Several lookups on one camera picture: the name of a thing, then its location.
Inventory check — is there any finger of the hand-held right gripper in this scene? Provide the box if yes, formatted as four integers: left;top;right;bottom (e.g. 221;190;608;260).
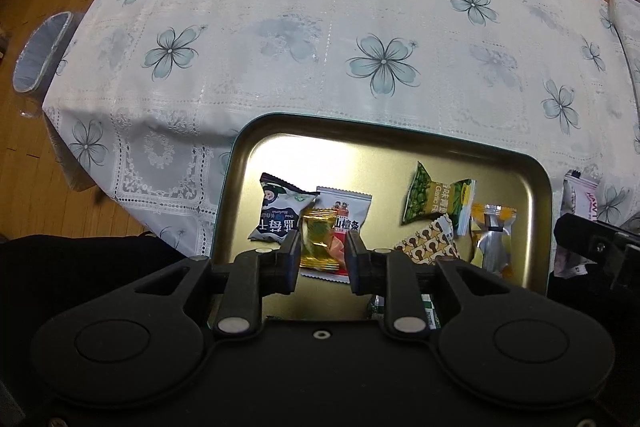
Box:
553;212;629;266

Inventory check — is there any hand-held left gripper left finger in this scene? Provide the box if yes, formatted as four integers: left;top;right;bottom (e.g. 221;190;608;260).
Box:
114;230;302;341

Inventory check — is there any white green snack packet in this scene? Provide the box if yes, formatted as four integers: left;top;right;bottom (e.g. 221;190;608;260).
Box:
369;292;441;329

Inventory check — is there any white floral tablecloth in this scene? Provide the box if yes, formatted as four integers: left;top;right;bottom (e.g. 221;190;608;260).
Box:
42;0;640;258

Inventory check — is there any grey waste bin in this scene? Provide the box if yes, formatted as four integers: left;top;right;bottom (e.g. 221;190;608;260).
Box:
11;10;77;96

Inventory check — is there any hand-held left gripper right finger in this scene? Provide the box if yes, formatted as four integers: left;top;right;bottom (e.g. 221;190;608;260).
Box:
344;230;532;342

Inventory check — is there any gold tin tray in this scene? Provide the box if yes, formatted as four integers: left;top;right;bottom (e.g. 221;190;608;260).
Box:
209;112;554;324

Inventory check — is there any white pink snack packet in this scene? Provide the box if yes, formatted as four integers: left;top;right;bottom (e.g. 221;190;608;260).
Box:
554;169;601;281

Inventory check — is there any silver yellow candy packet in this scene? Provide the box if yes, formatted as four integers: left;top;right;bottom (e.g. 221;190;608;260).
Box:
468;201;518;281

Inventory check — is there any white red snack packet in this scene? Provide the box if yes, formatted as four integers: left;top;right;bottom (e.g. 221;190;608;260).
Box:
299;185;374;281

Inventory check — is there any floral cloth covered chair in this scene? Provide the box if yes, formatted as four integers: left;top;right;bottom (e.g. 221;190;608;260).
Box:
607;0;640;128

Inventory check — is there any green pea snack packet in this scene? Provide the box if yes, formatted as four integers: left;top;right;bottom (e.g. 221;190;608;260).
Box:
401;160;477;236

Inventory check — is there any blue white snack packet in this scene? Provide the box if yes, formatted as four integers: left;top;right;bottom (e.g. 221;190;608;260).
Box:
247;171;321;248

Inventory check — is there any person's black clothing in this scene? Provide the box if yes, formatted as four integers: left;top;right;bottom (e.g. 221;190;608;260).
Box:
0;232;199;388

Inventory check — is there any beige mushroom print snack packet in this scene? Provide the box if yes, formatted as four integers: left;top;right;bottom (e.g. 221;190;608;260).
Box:
393;214;461;266

